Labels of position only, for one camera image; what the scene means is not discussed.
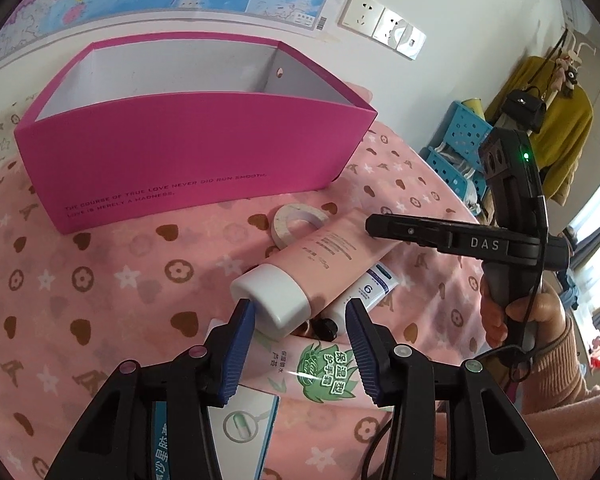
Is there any white and teal medicine box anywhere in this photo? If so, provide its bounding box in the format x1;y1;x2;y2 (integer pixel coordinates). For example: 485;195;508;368
150;387;281;480

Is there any white wall socket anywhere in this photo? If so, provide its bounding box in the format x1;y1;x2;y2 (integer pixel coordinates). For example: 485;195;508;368
337;0;388;36

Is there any blue plastic basket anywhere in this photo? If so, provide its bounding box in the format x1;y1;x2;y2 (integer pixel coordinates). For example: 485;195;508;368
425;146;486;201
442;100;493;171

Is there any white coat rack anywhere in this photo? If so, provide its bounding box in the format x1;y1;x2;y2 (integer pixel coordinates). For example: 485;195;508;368
560;30;596;61

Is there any person's right hand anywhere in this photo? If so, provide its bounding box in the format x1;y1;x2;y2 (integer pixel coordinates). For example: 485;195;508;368
480;275;573;361

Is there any pink cardboard box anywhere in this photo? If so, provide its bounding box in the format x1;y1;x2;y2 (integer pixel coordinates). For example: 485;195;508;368
14;39;378;235

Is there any white tube with blue label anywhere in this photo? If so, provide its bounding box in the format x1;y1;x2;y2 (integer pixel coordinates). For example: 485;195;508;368
327;260;400;323

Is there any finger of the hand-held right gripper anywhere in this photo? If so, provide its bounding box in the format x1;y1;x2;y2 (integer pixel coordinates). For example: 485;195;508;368
365;213;455;250

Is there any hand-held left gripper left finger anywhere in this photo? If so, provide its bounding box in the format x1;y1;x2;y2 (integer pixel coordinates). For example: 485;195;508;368
45;299;258;480

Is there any beige star-print cloth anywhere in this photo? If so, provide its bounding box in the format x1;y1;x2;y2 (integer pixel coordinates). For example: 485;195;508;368
0;95;41;176

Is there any yellow sweater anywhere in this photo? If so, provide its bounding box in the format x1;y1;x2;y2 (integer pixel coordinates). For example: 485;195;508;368
485;55;595;191

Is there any black handbag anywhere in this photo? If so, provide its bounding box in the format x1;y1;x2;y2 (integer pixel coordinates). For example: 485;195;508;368
501;85;548;133

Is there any pink aloe hand cream tube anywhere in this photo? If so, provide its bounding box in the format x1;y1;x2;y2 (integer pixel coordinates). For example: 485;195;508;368
207;332;396;413

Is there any person's right forearm pink sleeve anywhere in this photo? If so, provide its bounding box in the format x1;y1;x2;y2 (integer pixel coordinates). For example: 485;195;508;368
522;317;600;480

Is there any pink printed blanket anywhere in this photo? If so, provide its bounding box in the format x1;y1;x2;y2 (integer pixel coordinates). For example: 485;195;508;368
0;85;486;480

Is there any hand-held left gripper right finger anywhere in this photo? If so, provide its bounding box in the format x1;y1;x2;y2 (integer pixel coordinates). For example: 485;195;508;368
344;298;548;480

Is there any white tape roll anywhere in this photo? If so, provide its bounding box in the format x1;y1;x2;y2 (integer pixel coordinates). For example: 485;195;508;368
271;203;331;250

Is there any pink tube with white cap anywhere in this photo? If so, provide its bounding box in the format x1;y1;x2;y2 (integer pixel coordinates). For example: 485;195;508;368
230;208;403;340

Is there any plush toy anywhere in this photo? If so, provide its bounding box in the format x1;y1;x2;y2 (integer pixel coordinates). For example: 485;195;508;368
552;55;586;96

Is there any silver wall socket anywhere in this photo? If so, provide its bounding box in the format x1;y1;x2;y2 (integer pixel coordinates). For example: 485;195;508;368
372;7;427;61

